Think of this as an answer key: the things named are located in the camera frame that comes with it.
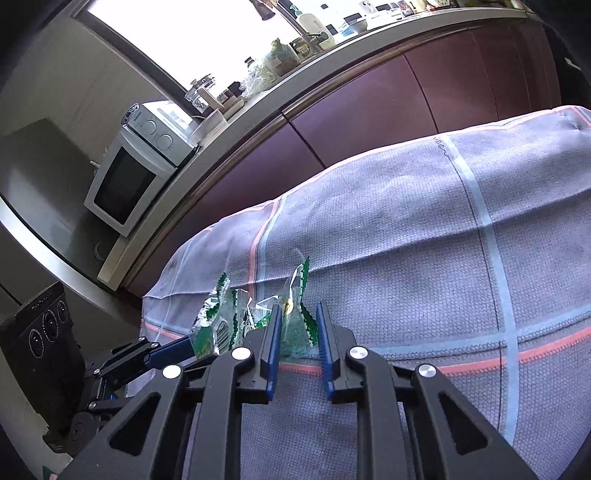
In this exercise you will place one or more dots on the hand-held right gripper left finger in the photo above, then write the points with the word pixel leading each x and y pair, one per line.
pixel 273 350

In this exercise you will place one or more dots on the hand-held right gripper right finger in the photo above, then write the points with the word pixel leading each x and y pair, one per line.
pixel 325 355

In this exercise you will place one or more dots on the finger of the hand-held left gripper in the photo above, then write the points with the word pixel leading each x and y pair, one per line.
pixel 171 350

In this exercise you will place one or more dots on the green clear plastic wrapper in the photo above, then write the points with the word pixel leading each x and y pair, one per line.
pixel 212 327
pixel 295 332

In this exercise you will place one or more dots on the checked grey tablecloth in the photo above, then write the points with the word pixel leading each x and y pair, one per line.
pixel 415 254

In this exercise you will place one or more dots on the grey refrigerator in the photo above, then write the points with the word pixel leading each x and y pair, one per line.
pixel 41 184

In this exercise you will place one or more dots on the white microwave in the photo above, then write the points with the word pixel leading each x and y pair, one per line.
pixel 120 194

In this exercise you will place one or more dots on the clear lidded container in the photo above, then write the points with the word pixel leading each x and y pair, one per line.
pixel 210 125

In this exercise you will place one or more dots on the beige kitchen counter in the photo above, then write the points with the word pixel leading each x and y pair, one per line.
pixel 258 110

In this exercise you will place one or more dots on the mauve lower cabinets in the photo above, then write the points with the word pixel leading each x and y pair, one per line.
pixel 369 106

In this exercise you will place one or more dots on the glass kettle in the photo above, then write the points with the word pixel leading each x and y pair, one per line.
pixel 201 92

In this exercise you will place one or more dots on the clear plastic bag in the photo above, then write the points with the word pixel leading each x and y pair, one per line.
pixel 254 83

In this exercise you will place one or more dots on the bag of green vegetables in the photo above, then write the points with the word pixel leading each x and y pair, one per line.
pixel 280 57

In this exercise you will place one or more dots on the kitchen window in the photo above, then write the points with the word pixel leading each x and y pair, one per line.
pixel 184 46

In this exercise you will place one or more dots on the white soap bottle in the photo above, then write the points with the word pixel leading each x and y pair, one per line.
pixel 309 21

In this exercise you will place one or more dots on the black built-in oven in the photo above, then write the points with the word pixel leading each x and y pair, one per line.
pixel 570 64

